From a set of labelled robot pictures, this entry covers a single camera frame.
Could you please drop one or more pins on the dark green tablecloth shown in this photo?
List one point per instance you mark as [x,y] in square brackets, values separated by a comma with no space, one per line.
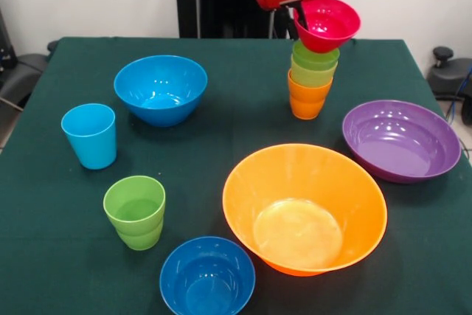
[206,152]

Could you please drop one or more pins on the light blue bowl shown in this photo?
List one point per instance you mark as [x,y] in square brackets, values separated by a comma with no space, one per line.
[160,86]

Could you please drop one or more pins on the light green cup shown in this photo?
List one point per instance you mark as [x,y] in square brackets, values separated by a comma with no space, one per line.
[134,197]
[140,241]

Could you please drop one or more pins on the black pedestal base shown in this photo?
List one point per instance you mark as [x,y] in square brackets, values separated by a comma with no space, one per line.
[448,75]
[18,75]

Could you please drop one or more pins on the dark blue small bowl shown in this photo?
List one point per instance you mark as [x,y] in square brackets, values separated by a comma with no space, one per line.
[206,274]

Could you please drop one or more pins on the light blue cup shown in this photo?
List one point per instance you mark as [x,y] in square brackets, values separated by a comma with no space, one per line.
[92,138]

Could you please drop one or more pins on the large orange bowl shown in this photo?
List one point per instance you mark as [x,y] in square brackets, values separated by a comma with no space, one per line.
[295,178]

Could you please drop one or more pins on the yellow translucent cup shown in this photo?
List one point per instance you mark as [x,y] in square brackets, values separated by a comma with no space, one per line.
[313,77]

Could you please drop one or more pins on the purple bowl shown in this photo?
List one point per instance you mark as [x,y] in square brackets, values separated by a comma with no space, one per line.
[398,145]

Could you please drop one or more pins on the pink-red small bowl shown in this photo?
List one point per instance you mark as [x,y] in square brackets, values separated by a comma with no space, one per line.
[332,31]

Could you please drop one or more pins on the orange cup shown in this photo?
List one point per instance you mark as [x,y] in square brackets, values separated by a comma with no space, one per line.
[309,91]
[308,110]

